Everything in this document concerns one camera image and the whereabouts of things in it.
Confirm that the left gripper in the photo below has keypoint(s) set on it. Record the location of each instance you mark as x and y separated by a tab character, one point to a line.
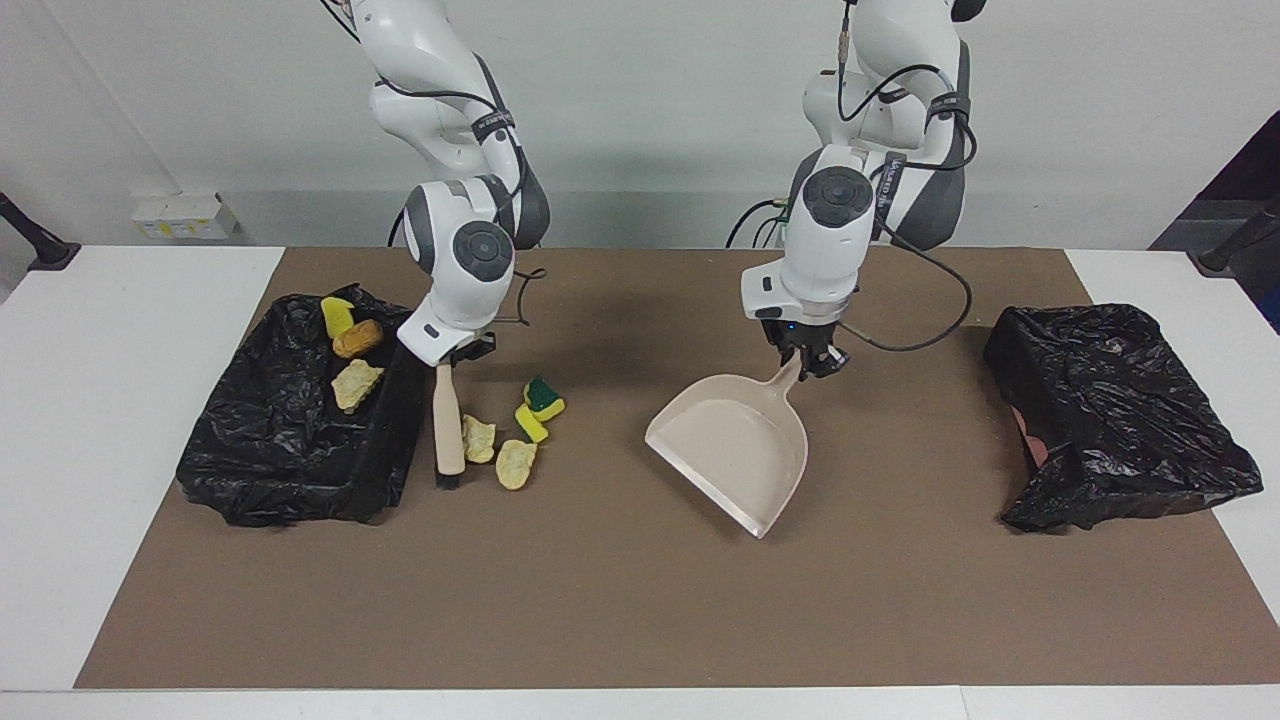
800	332

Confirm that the beige plastic dustpan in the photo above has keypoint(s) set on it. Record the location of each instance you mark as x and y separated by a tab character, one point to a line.
730	450

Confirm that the beige brush with black bristles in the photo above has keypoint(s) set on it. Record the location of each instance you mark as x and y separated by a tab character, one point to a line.
449	420

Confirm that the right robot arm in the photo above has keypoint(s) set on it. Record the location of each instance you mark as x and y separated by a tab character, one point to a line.
455	200

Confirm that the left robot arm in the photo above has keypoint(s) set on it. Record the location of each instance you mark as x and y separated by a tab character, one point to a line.
830	250

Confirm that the black bag lined bin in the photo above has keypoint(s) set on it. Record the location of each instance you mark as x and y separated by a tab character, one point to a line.
280	450
1110	420

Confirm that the green and yellow sponge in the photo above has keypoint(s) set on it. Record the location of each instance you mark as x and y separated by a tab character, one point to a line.
544	397

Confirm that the pale yellow foam piece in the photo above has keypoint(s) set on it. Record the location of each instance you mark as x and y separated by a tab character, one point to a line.
516	465
355	385
479	438

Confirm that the black stand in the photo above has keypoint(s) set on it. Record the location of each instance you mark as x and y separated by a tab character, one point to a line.
40	245
1235	245

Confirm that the brown bread roll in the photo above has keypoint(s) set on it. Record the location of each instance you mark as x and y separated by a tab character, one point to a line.
358	338

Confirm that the white wall socket box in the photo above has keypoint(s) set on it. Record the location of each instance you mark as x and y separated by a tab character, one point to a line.
185	216

